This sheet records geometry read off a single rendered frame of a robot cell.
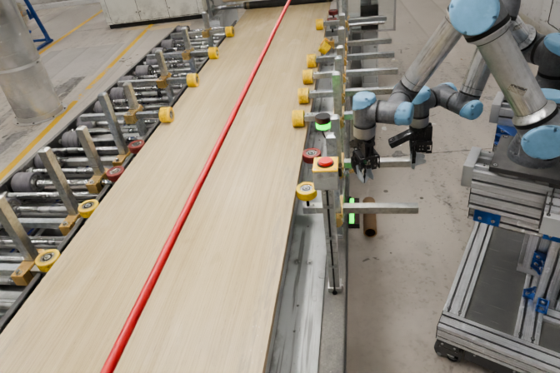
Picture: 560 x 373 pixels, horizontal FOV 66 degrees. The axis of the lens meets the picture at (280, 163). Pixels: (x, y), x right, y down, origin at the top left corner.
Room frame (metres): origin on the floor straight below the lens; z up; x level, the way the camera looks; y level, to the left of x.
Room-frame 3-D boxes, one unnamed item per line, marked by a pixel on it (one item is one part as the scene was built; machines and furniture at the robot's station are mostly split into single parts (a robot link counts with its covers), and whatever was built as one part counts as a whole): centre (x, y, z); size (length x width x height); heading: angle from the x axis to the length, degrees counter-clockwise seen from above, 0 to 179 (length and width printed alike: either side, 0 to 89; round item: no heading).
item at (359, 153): (1.26, -0.30, 1.07); 0.09 x 0.08 x 0.12; 7
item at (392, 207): (1.27, -0.28, 0.80); 0.43 x 0.03 x 0.04; 77
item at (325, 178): (1.00, -0.13, 1.18); 0.07 x 0.07 x 0.08; 77
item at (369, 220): (2.07, -0.52, 0.04); 0.30 x 0.08 x 0.08; 167
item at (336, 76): (1.74, -0.29, 0.94); 0.03 x 0.03 x 0.48; 77
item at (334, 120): (1.49, -0.24, 0.86); 0.03 x 0.03 x 0.48; 77
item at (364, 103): (1.27, -0.31, 1.23); 0.09 x 0.08 x 0.11; 61
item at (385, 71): (2.25, -0.47, 0.95); 0.50 x 0.04 x 0.04; 77
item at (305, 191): (1.31, -0.09, 0.85); 0.08 x 0.08 x 0.11
